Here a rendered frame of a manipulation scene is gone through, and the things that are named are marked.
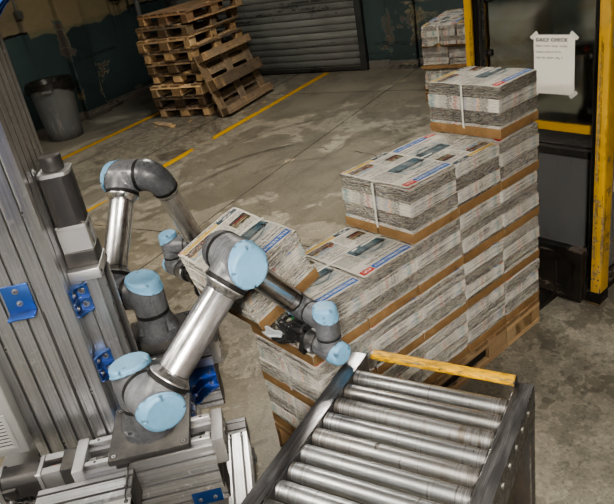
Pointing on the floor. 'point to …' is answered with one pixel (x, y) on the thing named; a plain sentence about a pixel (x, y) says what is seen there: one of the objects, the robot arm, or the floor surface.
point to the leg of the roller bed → (525, 483)
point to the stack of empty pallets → (185, 89)
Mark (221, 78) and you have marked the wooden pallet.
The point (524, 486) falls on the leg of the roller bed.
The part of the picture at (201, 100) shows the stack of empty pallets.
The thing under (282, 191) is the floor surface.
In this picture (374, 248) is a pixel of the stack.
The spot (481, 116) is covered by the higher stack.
